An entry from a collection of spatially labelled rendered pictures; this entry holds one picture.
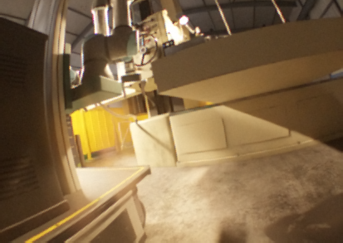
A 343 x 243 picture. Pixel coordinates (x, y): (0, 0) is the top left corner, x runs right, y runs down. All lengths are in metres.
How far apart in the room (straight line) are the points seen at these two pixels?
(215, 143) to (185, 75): 1.25
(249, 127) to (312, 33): 1.24
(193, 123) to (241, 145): 0.54
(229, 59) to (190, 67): 0.11
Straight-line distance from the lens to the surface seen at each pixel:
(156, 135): 1.87
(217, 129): 1.61
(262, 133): 1.62
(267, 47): 0.46
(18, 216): 0.44
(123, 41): 0.69
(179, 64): 0.47
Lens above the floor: 0.51
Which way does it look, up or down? 3 degrees up
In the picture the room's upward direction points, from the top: 11 degrees counter-clockwise
